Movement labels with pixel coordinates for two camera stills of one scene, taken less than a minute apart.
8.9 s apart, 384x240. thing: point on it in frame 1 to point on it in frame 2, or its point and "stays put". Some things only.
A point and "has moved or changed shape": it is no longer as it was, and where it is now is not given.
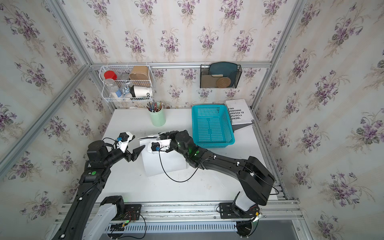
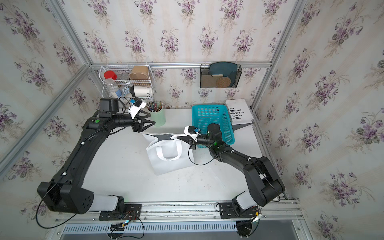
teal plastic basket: [212, 127] stays put
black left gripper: [134, 155] to [140, 127]
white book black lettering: [239, 111] stays put
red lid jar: [110, 74] stays put
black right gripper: [168, 135] to [186, 139]
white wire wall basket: [127, 83] stays put
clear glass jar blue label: [114, 90] stays put
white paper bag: [160, 163] has moved or changed shape
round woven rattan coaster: [223, 82] stays put
